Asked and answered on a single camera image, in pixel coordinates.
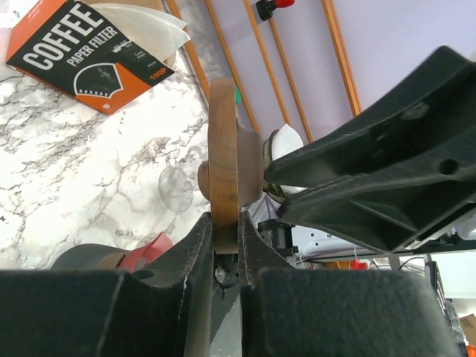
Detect round wooden dripper base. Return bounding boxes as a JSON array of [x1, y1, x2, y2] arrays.
[[198, 78, 264, 254]]

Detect white filters in box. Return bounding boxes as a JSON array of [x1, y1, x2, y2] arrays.
[[91, 1, 190, 68]]

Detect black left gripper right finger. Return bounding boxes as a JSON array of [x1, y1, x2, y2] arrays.
[[237, 212, 460, 356]]

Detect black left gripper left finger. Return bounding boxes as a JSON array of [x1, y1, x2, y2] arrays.
[[1, 213, 213, 356]]

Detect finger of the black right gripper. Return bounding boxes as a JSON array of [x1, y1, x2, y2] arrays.
[[279, 160, 475, 251], [265, 46, 475, 187]]

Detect coffee paper filter box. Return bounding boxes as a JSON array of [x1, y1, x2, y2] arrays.
[[6, 1, 174, 115]]

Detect white paper coffee filter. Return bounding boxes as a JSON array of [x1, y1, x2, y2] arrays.
[[263, 124, 306, 201]]

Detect red and black bottle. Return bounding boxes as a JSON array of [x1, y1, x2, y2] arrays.
[[255, 0, 295, 22]]

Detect orange wooden rack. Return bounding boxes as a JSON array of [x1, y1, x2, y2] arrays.
[[163, 0, 364, 144]]

